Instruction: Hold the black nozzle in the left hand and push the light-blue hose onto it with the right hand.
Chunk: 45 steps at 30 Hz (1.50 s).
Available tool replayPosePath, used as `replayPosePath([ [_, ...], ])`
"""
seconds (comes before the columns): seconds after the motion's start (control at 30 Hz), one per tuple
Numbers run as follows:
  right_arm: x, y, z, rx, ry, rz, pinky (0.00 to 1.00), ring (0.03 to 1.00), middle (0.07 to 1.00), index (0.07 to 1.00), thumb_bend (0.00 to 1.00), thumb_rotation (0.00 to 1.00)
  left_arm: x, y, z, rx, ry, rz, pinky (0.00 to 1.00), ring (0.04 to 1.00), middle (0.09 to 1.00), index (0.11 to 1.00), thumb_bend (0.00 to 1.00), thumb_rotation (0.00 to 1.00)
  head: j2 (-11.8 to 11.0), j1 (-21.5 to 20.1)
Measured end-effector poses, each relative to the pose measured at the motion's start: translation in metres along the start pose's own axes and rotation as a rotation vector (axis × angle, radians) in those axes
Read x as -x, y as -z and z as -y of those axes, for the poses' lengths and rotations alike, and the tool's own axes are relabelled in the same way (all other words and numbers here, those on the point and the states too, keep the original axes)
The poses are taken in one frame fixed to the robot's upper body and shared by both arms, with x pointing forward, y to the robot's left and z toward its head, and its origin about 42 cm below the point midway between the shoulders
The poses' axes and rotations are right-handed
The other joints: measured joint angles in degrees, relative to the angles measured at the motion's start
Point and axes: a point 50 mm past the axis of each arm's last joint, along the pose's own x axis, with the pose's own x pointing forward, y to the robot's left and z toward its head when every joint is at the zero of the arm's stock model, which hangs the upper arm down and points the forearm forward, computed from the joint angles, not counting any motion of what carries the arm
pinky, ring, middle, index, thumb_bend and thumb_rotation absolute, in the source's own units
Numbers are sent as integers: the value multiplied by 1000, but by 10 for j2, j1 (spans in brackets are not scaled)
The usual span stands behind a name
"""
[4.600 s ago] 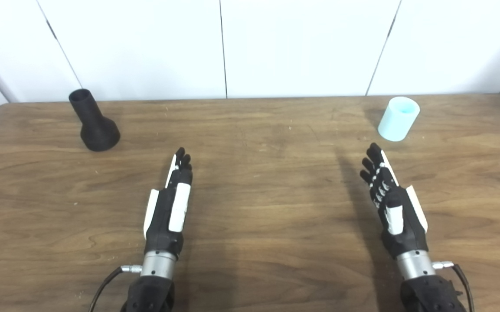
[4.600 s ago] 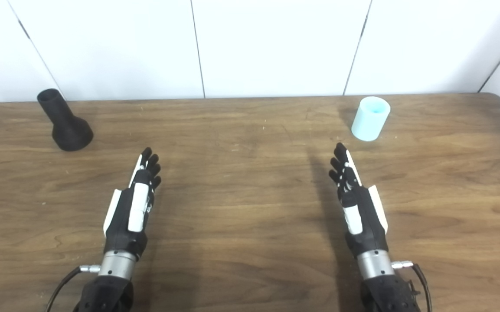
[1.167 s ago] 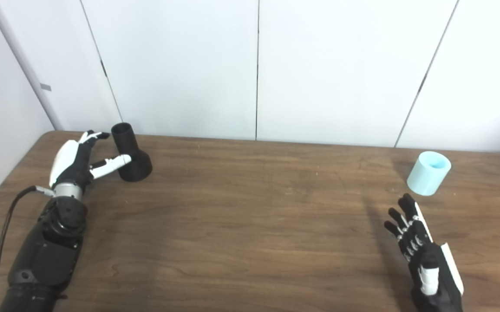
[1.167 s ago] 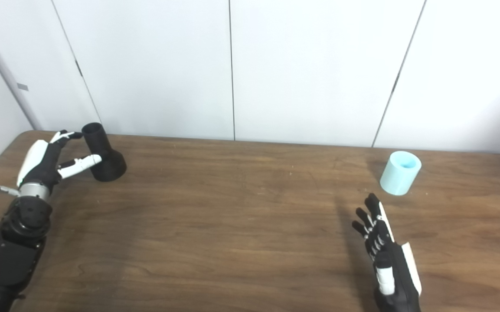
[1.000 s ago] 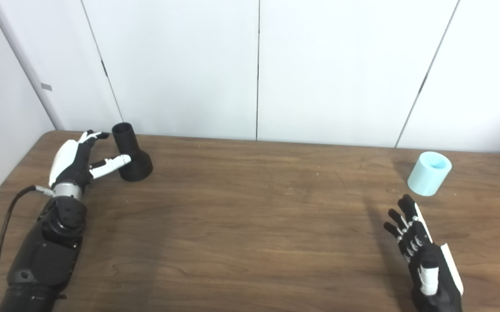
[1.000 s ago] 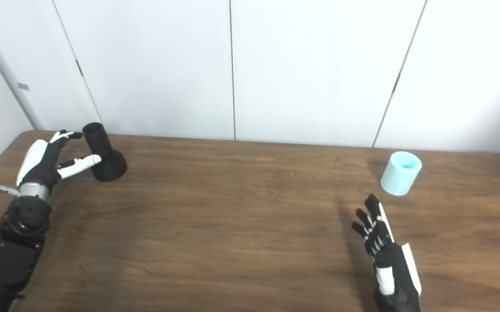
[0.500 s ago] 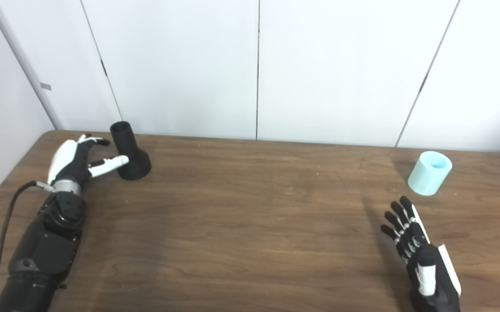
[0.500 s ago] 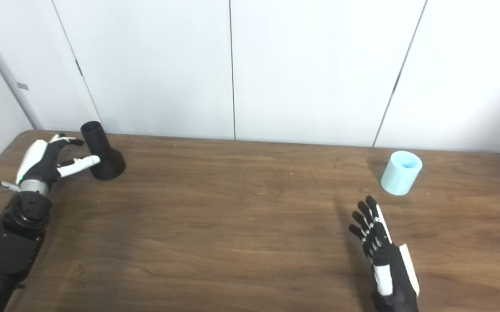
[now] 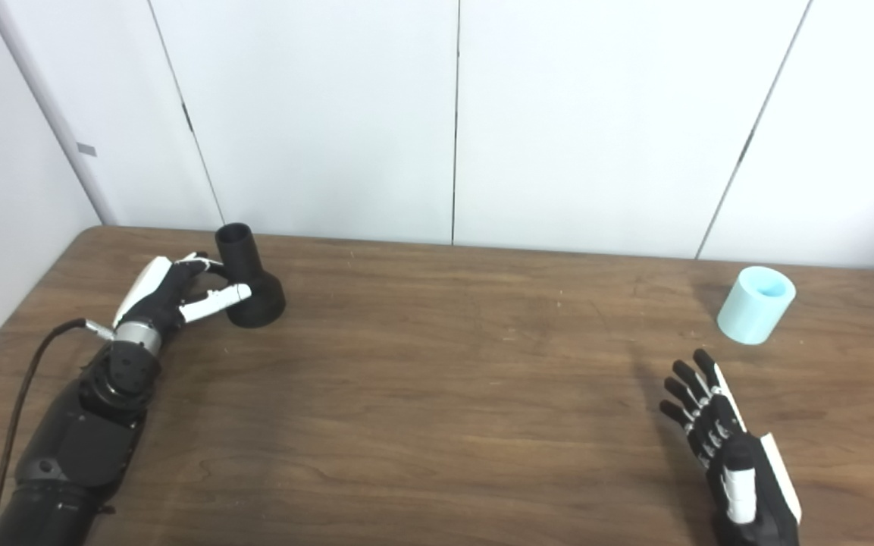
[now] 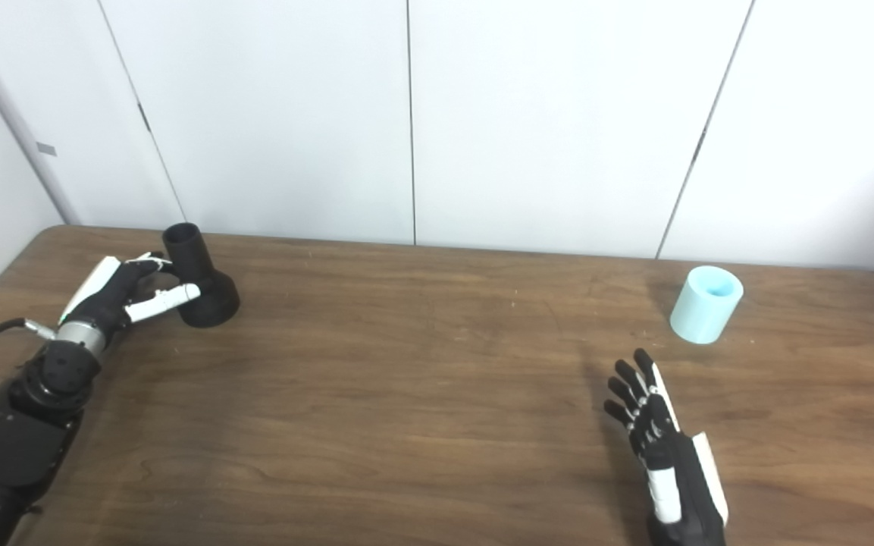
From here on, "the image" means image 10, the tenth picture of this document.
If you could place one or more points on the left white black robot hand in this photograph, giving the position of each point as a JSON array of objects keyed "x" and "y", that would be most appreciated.
[{"x": 107, "y": 299}]

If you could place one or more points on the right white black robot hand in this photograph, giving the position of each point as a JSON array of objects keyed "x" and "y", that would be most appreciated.
[{"x": 683, "y": 478}]

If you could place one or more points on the black flared nozzle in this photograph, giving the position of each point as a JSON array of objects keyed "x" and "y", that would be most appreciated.
[{"x": 213, "y": 299}]

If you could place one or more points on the light blue cylinder cup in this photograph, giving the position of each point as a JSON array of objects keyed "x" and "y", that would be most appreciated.
[{"x": 702, "y": 311}]

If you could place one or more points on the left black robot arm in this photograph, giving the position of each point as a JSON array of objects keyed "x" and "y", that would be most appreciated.
[{"x": 12, "y": 447}]

